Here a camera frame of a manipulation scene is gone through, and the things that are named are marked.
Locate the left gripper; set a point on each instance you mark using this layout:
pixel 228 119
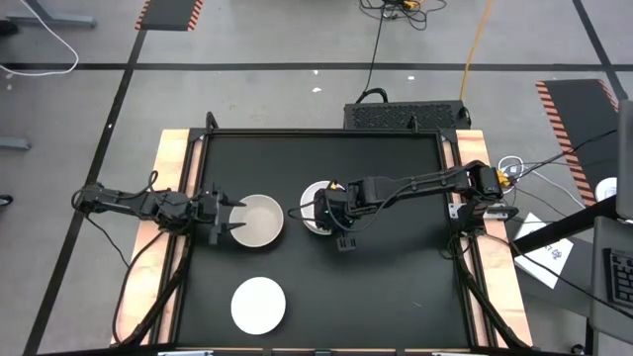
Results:
pixel 210 210

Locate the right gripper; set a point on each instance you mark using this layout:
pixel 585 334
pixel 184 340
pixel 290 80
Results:
pixel 341 207

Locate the taupe bowl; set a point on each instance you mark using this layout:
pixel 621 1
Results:
pixel 262 222

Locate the white bowl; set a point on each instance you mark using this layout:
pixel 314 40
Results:
pixel 306 198

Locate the white plate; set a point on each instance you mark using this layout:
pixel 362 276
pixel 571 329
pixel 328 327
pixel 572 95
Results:
pixel 258 305

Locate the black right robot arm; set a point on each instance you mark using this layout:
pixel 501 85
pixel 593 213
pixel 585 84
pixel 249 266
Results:
pixel 420 185

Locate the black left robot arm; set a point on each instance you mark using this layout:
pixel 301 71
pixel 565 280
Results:
pixel 128 203

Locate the yellow tag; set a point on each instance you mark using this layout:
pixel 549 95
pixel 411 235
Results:
pixel 334 186

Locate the black table mat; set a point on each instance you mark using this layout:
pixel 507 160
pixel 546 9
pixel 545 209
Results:
pixel 395 296

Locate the black perforated computer case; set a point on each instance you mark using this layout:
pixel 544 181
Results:
pixel 435 115

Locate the yellow connector plug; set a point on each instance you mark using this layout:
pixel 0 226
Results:
pixel 503 178

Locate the black mat orange striped edges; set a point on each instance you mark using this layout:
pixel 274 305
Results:
pixel 168 15
pixel 578 114

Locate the white paper sheet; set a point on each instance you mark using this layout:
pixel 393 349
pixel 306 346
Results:
pixel 544 262

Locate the black stand bar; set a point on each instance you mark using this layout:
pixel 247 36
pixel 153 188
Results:
pixel 564 225

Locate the small black floor object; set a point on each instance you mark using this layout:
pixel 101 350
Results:
pixel 5 200

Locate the short grey desk foot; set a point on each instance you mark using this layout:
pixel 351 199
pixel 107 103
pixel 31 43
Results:
pixel 15 143

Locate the long grey desk foot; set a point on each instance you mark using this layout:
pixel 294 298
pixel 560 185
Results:
pixel 59 21

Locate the white round cup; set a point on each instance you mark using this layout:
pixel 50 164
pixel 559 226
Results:
pixel 607 189

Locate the grey desk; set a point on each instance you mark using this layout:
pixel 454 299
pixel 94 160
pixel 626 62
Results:
pixel 597 296

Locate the black keyboard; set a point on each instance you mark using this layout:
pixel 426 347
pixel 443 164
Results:
pixel 620 277

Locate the grey monitor back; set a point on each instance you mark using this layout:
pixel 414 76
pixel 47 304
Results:
pixel 625 158

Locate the silver metal bracket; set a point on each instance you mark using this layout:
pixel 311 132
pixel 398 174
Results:
pixel 454 210

